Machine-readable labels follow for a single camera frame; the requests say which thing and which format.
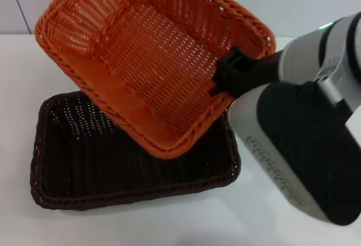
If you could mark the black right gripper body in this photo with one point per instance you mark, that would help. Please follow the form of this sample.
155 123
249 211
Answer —
259 74

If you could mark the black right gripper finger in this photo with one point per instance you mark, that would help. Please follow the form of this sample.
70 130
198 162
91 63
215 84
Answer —
229 71

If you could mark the orange woven plastic basket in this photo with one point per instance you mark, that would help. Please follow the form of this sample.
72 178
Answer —
146 59

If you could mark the silver and black right robot arm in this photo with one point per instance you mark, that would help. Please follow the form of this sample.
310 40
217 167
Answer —
299 150

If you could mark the dark brown woven plastic basket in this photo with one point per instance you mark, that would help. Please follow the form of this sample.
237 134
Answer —
112 169

